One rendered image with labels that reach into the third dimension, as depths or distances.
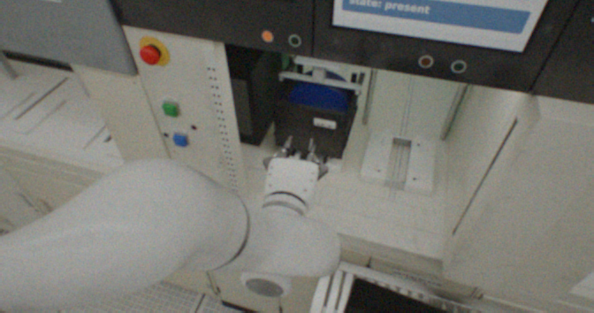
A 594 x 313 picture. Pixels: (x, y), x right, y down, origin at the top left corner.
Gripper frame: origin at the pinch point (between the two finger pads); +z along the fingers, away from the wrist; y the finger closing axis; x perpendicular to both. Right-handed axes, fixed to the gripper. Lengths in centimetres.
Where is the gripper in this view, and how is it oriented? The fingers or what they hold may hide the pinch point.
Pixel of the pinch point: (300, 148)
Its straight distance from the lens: 81.1
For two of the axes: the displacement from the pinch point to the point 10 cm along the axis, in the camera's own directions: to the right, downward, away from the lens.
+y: 9.8, 1.3, -1.2
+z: 1.8, -7.1, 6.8
